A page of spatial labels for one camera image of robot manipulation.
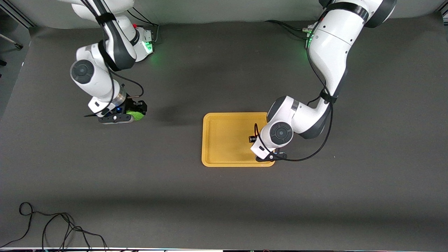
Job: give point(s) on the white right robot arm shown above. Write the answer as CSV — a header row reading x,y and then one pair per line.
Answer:
x,y
87,73

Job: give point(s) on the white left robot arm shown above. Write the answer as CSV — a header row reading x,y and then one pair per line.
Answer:
x,y
329,52

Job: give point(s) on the yellow plastic tray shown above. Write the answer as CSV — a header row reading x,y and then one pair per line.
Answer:
x,y
224,140

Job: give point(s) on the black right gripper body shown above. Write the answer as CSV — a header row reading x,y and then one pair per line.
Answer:
x,y
133,105

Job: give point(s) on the dark grey table cloth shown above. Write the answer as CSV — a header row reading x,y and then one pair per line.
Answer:
x,y
224,203

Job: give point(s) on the green apple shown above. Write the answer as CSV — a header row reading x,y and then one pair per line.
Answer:
x,y
136,116

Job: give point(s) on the aluminium frame bar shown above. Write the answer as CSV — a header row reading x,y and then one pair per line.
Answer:
x,y
17,17
445,13

